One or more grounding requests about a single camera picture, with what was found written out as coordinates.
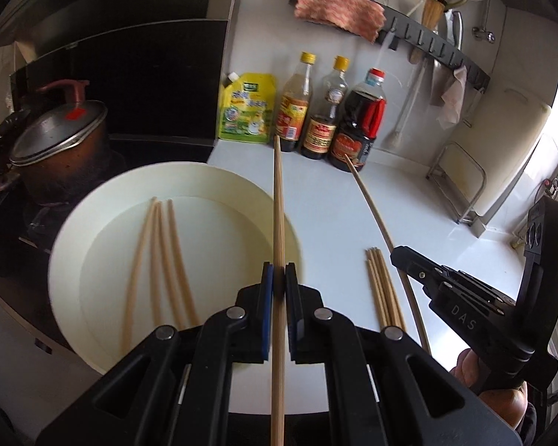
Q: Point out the dark sauce bottle yellow cap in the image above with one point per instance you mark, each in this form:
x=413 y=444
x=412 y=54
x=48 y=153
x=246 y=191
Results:
x=321 y=134

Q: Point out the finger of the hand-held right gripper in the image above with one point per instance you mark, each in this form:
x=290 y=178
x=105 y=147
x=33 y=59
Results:
x=411 y=260

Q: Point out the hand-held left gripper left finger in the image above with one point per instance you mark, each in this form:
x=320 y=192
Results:
x=267 y=283

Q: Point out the metal cutting board rack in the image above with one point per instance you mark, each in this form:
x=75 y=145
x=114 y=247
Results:
x=465 y=218

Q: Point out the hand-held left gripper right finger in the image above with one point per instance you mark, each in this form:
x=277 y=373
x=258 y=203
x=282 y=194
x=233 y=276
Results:
x=290 y=283

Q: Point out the steel kitchen knife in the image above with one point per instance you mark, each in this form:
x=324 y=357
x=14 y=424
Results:
x=453 y=28

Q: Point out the black wall hook rail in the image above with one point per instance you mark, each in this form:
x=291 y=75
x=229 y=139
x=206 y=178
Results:
x=446 y=53

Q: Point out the yellow seasoning pouch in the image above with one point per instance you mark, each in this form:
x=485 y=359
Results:
x=246 y=116

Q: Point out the pink dish cloth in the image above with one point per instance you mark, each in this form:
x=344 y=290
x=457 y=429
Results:
x=335 y=7

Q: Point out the black gas stove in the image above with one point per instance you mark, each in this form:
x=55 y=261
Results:
x=28 y=241

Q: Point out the black wok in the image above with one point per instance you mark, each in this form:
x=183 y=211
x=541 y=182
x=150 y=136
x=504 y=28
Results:
x=0 y=134

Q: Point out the white round basin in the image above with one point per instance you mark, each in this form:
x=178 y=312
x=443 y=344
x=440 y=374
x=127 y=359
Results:
x=228 y=223

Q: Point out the person's right hand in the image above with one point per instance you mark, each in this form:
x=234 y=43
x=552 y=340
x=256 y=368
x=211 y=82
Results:
x=497 y=404

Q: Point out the amber vinegar bottle yellow cap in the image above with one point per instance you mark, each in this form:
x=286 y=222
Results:
x=293 y=116

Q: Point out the beige hanging rag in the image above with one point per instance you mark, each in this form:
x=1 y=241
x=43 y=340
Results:
x=451 y=102

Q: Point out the single wooden chopstick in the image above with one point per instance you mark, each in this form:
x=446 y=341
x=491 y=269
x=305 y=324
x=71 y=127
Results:
x=154 y=265
x=169 y=265
x=367 y=195
x=137 y=265
x=278 y=195

